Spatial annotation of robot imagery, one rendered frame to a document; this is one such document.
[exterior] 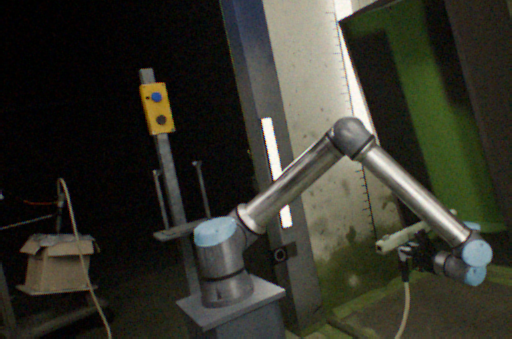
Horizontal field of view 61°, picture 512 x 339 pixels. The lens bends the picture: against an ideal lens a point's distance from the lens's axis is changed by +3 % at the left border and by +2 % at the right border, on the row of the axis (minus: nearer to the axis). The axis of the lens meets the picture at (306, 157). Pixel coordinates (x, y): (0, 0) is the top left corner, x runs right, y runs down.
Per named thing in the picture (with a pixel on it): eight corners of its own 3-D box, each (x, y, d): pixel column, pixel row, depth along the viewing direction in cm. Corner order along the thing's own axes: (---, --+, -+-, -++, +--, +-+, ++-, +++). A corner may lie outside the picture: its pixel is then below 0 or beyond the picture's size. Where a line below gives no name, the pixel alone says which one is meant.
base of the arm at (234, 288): (212, 313, 141) (206, 284, 141) (195, 299, 158) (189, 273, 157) (263, 292, 151) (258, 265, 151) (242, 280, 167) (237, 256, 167)
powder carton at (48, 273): (11, 284, 325) (18, 231, 331) (75, 279, 355) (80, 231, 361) (31, 294, 288) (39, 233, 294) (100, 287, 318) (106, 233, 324)
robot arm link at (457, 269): (488, 257, 154) (488, 284, 155) (457, 248, 164) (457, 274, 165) (473, 263, 148) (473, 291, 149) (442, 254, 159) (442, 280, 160)
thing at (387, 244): (390, 294, 174) (382, 240, 171) (381, 290, 178) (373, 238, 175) (463, 252, 201) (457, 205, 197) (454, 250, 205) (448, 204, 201)
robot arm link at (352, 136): (344, 109, 138) (503, 254, 135) (347, 109, 150) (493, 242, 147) (320, 135, 141) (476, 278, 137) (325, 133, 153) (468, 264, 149)
